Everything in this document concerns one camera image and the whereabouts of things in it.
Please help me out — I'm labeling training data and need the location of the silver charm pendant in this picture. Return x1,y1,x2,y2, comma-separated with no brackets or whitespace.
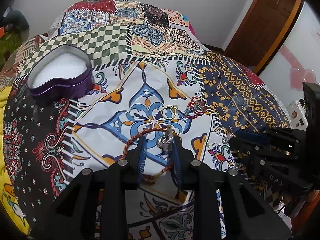
157,125,174,152

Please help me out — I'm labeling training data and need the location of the silver ring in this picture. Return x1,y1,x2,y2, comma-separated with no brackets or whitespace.
221,132,234,145

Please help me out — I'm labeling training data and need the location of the gold ring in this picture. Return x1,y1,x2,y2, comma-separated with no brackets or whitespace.
160,104,179,120

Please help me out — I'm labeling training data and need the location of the red string bracelet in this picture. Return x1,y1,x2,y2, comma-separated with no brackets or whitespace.
183,96,209,119

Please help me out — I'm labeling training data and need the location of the purple heart-shaped tin box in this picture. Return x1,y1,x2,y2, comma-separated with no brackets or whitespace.
27,44,93,106

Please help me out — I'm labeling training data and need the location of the white appliance with buttons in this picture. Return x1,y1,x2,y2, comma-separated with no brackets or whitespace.
286,100,308,131

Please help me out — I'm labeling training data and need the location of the orange sleeve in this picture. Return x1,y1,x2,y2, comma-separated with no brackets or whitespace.
291,190,319,236

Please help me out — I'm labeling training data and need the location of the colourful patchwork bedspread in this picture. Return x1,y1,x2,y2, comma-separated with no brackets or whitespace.
1,0,290,239

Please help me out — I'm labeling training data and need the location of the white wardrobe sliding door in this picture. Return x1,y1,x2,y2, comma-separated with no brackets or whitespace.
259,2,320,106

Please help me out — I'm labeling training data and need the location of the brown wooden wardrobe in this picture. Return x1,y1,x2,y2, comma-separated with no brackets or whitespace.
224,0,304,74

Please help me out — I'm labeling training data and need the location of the yellow blanket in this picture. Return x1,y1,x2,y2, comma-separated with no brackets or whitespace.
1,86,30,237

